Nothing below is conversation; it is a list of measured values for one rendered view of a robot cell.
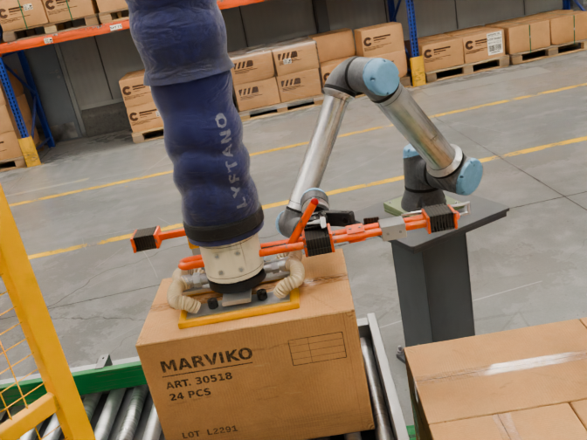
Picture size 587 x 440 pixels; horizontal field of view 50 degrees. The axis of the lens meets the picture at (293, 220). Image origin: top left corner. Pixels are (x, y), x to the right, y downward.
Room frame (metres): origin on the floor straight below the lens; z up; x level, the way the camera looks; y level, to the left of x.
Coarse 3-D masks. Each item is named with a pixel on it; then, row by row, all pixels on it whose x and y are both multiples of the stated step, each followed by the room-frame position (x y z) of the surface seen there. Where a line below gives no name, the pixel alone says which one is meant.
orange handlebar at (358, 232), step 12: (420, 216) 1.68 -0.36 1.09; (348, 228) 1.68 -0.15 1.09; (360, 228) 1.66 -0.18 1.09; (372, 228) 1.68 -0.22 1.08; (408, 228) 1.63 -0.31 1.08; (300, 240) 1.69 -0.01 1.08; (336, 240) 1.64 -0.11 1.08; (348, 240) 1.64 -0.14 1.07; (360, 240) 1.64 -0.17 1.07; (264, 252) 1.65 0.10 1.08; (276, 252) 1.65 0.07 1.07; (180, 264) 1.67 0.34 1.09; (192, 264) 1.66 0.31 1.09
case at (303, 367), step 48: (336, 288) 1.60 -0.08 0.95; (144, 336) 1.55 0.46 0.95; (192, 336) 1.50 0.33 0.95; (240, 336) 1.49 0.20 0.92; (288, 336) 1.48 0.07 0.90; (336, 336) 1.48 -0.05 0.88; (192, 384) 1.50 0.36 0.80; (240, 384) 1.49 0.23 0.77; (288, 384) 1.49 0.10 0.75; (336, 384) 1.48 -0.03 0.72; (192, 432) 1.50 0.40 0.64; (240, 432) 1.50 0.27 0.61; (288, 432) 1.49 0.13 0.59; (336, 432) 1.48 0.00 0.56
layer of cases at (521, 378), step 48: (480, 336) 1.83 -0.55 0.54; (528, 336) 1.77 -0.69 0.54; (576, 336) 1.72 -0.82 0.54; (432, 384) 1.63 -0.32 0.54; (480, 384) 1.58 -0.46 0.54; (528, 384) 1.54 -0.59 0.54; (576, 384) 1.50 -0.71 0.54; (432, 432) 1.42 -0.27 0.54; (480, 432) 1.38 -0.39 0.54; (528, 432) 1.35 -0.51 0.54; (576, 432) 1.32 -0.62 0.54
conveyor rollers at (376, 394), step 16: (368, 352) 1.86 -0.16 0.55; (368, 368) 1.77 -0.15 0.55; (144, 384) 1.94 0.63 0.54; (368, 384) 1.69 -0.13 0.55; (96, 400) 1.92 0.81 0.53; (112, 400) 1.88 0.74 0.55; (144, 400) 1.88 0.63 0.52; (0, 416) 1.95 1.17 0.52; (112, 416) 1.80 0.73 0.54; (128, 416) 1.76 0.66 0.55; (384, 416) 1.52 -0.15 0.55; (32, 432) 1.80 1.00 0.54; (48, 432) 1.77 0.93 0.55; (96, 432) 1.71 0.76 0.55; (128, 432) 1.69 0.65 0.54; (144, 432) 1.68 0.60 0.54; (160, 432) 1.69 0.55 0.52; (352, 432) 1.48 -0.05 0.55; (384, 432) 1.45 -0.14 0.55
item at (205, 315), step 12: (216, 300) 1.59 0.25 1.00; (252, 300) 1.58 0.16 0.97; (264, 300) 1.57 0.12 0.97; (276, 300) 1.56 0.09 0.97; (288, 300) 1.55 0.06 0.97; (204, 312) 1.57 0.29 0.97; (216, 312) 1.56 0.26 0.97; (228, 312) 1.56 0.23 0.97; (240, 312) 1.54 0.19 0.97; (252, 312) 1.54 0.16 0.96; (264, 312) 1.54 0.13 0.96; (276, 312) 1.54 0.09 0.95; (180, 324) 1.55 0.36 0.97; (192, 324) 1.54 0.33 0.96; (204, 324) 1.54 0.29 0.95
